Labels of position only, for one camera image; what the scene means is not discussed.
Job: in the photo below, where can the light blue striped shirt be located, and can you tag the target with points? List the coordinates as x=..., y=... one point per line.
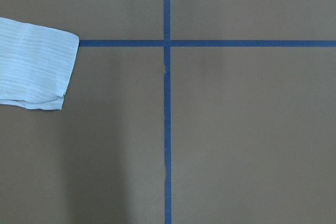
x=36, y=65

